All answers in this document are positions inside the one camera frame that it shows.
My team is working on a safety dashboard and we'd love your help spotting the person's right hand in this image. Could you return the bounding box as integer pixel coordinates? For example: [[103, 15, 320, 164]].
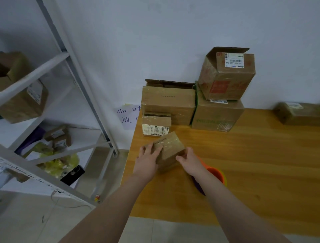
[[175, 146, 208, 178]]

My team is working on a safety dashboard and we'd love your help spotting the person's left hand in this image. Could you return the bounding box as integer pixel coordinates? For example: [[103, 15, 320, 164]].
[[132, 142, 165, 182]]

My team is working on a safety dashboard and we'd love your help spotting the blue orange tape dispenser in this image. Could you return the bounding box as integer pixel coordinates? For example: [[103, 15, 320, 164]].
[[192, 159, 227, 196]]

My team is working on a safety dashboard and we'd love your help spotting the small open-flap cardboard box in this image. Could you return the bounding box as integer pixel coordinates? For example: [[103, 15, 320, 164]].
[[152, 131, 187, 174]]

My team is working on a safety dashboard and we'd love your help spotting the stack of cardboard boxes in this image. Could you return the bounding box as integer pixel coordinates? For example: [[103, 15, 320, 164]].
[[140, 46, 256, 137]]

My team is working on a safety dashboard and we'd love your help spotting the box barcode label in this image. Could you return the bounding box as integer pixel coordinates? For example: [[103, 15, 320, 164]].
[[278, 101, 320, 126]]

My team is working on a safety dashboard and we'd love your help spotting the person's right forearm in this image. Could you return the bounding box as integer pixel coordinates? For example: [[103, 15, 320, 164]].
[[195, 170, 291, 243]]

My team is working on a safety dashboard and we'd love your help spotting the person's left forearm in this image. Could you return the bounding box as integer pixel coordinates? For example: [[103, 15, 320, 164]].
[[60, 175, 151, 243]]

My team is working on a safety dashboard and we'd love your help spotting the brown cardboard scrap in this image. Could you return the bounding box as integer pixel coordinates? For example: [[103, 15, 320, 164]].
[[5, 168, 31, 183]]

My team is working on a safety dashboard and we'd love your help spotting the black mobile phone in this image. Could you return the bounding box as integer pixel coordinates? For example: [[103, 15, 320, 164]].
[[60, 165, 86, 186]]

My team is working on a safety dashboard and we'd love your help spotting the wooden table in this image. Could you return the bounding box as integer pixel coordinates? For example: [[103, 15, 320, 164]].
[[122, 107, 320, 237]]

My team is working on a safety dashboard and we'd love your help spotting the yellow plastic bag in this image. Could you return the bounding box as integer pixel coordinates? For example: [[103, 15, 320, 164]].
[[42, 153, 81, 177]]

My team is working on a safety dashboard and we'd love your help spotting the small open carton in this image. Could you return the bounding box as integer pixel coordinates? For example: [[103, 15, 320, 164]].
[[44, 125, 72, 150]]

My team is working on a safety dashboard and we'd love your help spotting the dark blue bag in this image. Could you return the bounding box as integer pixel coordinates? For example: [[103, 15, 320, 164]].
[[15, 133, 46, 156]]

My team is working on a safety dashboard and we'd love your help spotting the large worn shelf carton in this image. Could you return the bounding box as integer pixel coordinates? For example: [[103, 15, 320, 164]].
[[0, 51, 49, 124]]

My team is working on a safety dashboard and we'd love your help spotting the grey metal shelf rack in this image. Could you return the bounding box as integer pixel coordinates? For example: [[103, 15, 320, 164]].
[[0, 0, 120, 208]]

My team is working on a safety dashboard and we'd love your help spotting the white paper wall sign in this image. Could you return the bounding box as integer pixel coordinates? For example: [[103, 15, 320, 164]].
[[116, 103, 142, 131]]

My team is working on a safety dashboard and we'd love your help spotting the thin white cable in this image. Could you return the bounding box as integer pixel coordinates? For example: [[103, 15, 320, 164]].
[[50, 189, 96, 208]]

